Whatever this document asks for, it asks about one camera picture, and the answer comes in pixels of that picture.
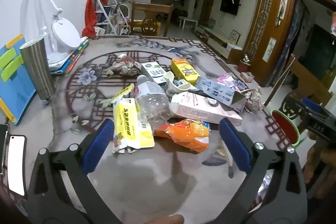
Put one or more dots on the pink purple wrapper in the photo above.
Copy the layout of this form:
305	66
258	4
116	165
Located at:
231	81

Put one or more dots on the orange snack bag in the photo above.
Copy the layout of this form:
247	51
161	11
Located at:
183	134

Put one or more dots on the stack of children's books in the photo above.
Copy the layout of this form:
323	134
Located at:
74	57

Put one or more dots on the red bag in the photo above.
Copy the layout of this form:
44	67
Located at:
92	14

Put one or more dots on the red pot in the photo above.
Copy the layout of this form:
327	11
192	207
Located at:
244	65

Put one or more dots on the yellow box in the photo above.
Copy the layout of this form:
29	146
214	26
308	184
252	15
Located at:
183	70

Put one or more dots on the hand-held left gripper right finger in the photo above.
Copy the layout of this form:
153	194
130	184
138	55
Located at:
235	146

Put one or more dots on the white green milk carton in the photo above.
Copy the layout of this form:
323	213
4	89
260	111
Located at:
155	73

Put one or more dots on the person's left hand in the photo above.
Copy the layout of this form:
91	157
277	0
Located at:
165	219

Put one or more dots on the white desk lamp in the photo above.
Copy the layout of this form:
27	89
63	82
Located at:
65	33

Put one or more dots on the wall television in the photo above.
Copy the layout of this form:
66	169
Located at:
229	5

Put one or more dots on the person's right hand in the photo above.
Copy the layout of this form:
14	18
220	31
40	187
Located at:
316	161

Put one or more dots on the framed floral picture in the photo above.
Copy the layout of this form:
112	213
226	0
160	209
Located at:
235	37

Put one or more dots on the wooden lattice partition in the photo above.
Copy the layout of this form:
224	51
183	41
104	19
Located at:
265	16

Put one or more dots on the yellow stool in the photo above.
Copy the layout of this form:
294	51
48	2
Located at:
158	27

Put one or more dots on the blue fabric organizer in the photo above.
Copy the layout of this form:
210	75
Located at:
15	92

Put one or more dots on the carved wooden chair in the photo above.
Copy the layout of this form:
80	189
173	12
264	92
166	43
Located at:
299	69

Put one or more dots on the blue white toothpaste box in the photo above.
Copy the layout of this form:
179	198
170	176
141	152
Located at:
218	91

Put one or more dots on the green red trash bin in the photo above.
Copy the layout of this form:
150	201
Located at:
284	128

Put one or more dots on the smartphone with white screen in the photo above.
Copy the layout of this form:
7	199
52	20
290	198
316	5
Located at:
16	163

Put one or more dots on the steel tumbler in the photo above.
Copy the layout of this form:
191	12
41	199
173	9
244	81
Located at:
36	69

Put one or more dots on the crumpled printed paper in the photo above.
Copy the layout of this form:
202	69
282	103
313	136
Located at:
253	102
126	67

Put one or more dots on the yellow tissue packet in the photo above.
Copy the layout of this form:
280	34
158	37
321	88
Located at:
131	124

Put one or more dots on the clear plastic bottle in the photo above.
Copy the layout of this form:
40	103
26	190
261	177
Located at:
152	106

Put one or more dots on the pink carton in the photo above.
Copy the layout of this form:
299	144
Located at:
204	109

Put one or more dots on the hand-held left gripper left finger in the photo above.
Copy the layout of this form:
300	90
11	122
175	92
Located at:
98	146

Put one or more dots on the small pink box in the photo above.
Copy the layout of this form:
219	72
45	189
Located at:
247	77

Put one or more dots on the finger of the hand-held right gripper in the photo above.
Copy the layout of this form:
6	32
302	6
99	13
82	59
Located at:
292	108
309	102

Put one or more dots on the crushed paper cup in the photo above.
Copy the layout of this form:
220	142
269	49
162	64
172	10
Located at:
170	82

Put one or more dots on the white book rack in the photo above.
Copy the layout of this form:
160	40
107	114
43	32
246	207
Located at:
110	16

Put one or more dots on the wooden dining chair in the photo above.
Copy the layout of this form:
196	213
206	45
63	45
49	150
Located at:
152	7

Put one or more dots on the television cabinet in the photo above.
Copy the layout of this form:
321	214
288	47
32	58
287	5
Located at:
218	40

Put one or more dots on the small white table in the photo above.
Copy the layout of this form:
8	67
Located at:
187	19

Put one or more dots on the short hanging scroll picture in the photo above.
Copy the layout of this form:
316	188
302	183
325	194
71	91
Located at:
269	49

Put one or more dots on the tall hanging scroll picture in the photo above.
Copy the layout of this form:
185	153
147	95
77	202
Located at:
283	6

